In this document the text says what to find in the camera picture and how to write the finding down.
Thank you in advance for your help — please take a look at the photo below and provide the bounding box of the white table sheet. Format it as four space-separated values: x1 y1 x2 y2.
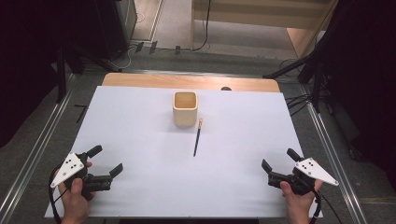
44 85 323 219

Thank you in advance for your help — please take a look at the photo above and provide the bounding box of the white floor cable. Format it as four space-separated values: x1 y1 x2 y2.
109 11 146 71

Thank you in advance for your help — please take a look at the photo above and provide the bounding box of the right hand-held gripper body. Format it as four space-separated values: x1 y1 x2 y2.
267 157 340 197

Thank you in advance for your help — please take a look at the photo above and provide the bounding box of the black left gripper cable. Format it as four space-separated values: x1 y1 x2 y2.
47 166 68 224

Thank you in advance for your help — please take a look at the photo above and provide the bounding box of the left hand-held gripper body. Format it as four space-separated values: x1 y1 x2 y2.
49 150 113 202

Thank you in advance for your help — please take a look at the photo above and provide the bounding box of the person's right hand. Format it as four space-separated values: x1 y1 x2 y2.
279 179 324 224

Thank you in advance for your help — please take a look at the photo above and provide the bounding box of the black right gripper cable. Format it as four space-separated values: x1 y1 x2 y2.
311 186 344 224

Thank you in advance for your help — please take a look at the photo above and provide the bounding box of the black floor cables bundle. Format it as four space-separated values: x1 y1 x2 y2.
284 92 313 118

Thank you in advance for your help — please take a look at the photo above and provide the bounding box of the person's left hand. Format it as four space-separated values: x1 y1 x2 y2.
53 161 96 224

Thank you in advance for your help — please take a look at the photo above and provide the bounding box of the metal floor rail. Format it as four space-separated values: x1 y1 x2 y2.
0 74 77 224
299 85 369 224

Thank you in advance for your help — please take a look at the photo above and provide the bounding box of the light wooden shelf unit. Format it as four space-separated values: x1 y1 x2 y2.
190 0 340 60

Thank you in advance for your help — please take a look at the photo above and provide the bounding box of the black hanging cable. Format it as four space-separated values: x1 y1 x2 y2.
191 0 213 52

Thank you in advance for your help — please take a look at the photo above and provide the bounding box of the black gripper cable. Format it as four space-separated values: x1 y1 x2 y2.
47 166 68 224
311 186 344 224

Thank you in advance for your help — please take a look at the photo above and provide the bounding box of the square wooden pen holder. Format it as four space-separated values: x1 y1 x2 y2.
172 91 199 128

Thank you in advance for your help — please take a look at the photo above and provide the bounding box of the black curtain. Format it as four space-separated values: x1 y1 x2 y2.
0 0 129 149
298 0 396 191

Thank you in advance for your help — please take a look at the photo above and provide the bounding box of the black tripod stand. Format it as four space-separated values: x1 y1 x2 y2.
55 42 123 105
262 50 326 114

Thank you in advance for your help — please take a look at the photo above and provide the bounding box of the black pencil with orange end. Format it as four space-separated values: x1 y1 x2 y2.
192 118 204 158

